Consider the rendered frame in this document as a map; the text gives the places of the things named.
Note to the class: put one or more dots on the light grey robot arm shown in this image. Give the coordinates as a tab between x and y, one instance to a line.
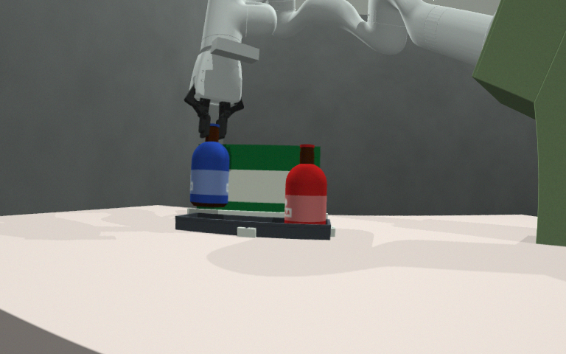
448	31

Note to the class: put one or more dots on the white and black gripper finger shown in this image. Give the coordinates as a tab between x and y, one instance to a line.
225	111
202	111

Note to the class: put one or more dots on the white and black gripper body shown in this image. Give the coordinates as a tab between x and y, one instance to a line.
217	78

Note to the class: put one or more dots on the blue-labeled bottle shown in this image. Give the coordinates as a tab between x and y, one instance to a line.
210	172

